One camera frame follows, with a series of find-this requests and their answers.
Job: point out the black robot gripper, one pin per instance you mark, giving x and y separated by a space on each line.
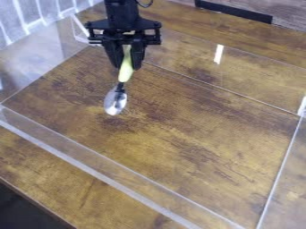
120 27

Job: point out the green handled metal spoon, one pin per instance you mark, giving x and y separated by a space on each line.
116 99

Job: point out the black bar at table edge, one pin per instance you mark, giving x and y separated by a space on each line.
251 15

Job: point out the clear acrylic triangular bracket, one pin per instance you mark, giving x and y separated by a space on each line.
81 33

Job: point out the clear acrylic tray enclosure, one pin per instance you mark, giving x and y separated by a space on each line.
204 154

